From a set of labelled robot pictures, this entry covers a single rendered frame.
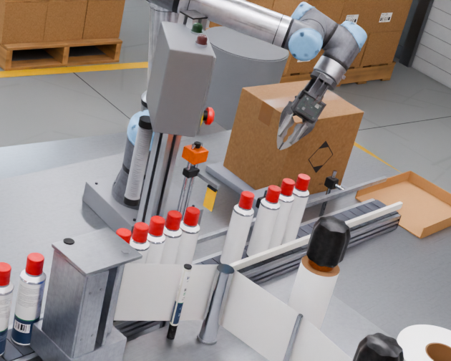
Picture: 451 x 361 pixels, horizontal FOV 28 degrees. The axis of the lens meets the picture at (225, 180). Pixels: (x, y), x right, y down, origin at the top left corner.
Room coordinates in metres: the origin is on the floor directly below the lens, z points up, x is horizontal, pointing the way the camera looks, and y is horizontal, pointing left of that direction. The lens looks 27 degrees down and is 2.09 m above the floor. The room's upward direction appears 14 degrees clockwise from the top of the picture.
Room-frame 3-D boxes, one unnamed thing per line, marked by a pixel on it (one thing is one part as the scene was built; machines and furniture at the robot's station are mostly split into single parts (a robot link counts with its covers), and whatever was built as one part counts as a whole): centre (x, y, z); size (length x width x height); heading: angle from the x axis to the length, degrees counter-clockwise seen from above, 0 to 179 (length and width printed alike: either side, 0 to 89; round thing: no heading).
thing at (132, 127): (2.13, 0.22, 1.06); 0.13 x 0.12 x 0.14; 176
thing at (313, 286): (1.72, -0.25, 1.03); 0.09 x 0.09 x 0.30
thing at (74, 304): (1.44, 0.21, 1.01); 0.14 x 0.13 x 0.26; 141
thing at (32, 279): (1.45, 0.32, 0.98); 0.05 x 0.05 x 0.20
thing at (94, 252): (1.44, 0.20, 1.14); 0.14 x 0.11 x 0.01; 141
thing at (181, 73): (1.80, 0.15, 1.38); 0.17 x 0.10 x 0.19; 16
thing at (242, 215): (1.93, -0.06, 0.98); 0.05 x 0.05 x 0.20
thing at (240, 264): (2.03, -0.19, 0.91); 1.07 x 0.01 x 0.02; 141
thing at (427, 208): (2.61, -0.61, 0.85); 0.30 x 0.26 x 0.04; 141
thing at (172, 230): (1.75, 0.09, 0.98); 0.05 x 0.05 x 0.20
